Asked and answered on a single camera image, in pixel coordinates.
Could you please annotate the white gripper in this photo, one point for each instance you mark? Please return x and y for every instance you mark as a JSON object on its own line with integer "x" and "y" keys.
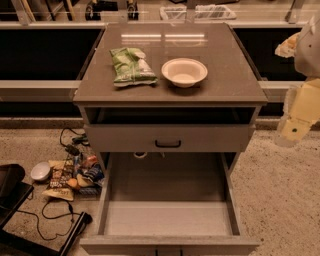
{"x": 309, "y": 53}

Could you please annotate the green jalapeno chip bag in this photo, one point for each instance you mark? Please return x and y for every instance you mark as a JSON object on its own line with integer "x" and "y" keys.
{"x": 131, "y": 67}

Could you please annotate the grey drawer cabinet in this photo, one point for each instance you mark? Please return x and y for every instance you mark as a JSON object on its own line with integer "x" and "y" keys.
{"x": 168, "y": 109}

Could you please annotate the open grey lower drawer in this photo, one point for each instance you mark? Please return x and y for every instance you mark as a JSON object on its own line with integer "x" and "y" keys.
{"x": 172, "y": 204}

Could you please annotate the closed grey upper drawer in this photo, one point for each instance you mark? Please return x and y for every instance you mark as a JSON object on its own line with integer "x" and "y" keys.
{"x": 169, "y": 138}

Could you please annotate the blue snack bag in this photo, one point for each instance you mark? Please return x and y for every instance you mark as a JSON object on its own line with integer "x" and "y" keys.
{"x": 91, "y": 181}

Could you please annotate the brown snack bag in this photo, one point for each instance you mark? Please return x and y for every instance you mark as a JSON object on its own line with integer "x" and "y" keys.
{"x": 61, "y": 173}

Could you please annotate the white paper bowl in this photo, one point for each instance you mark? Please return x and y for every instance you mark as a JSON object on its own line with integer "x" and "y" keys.
{"x": 184, "y": 72}

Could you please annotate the black power adapter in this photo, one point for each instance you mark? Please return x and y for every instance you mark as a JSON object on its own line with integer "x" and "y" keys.
{"x": 72, "y": 150}

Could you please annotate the orange fruit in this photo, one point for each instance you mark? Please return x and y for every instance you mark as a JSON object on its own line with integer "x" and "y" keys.
{"x": 73, "y": 183}

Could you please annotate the small white floor bowl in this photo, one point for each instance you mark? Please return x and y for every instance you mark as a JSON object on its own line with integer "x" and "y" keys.
{"x": 41, "y": 171}

